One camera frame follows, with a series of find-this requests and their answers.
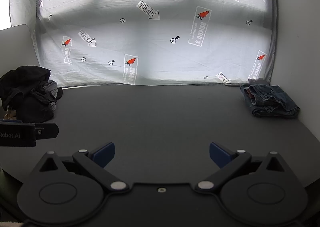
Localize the black pants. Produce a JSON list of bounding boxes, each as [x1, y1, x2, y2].
[[0, 65, 63, 123]]

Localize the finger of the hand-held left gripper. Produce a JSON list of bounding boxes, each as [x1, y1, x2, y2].
[[0, 119, 34, 124], [34, 123, 59, 141]]

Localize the folded blue jeans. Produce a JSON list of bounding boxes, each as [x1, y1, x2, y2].
[[240, 84, 300, 119]]

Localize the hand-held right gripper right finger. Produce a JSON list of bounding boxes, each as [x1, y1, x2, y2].
[[196, 142, 295, 192]]

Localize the white strawberry print curtain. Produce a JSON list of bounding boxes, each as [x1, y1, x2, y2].
[[9, 0, 278, 89]]

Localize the grey garment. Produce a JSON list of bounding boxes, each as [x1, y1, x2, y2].
[[43, 80, 59, 101]]

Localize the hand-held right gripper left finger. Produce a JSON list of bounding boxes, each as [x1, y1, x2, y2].
[[31, 142, 130, 194]]

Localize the beige cloth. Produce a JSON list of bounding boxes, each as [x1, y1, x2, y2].
[[5, 108, 17, 121]]

